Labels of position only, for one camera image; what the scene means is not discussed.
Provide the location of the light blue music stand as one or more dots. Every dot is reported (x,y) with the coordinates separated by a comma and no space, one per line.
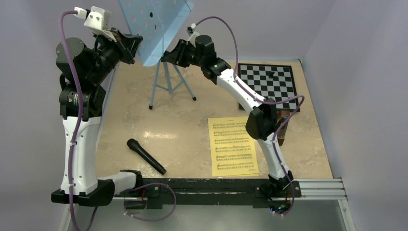
(158,22)

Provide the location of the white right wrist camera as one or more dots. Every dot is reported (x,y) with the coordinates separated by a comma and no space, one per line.
(193,33)

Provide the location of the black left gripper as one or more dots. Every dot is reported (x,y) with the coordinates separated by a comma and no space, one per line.
(126,46)

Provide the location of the brown wooden metronome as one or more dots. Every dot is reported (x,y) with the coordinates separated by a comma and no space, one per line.
(282,116)

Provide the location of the yellow sheet music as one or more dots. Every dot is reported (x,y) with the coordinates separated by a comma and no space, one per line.
(233,157)
(227,127)

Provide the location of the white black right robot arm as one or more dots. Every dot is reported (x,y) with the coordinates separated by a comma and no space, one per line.
(262,121)

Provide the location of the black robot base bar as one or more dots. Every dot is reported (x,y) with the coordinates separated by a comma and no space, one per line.
(257,193)

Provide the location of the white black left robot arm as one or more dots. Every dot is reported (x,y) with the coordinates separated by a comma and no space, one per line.
(83,70)

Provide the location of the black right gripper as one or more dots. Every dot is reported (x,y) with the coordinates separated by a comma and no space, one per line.
(176,56)

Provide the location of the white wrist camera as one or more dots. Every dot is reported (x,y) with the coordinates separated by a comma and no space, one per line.
(97,20)
(193,33)

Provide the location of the aluminium frame rail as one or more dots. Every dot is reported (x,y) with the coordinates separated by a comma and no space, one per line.
(311,189)

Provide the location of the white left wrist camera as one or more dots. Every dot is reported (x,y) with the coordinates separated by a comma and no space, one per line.
(97,20)

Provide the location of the black microphone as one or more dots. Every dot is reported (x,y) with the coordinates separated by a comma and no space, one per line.
(135,146)

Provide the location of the black white chessboard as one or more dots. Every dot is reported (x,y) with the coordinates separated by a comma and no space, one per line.
(280,87)

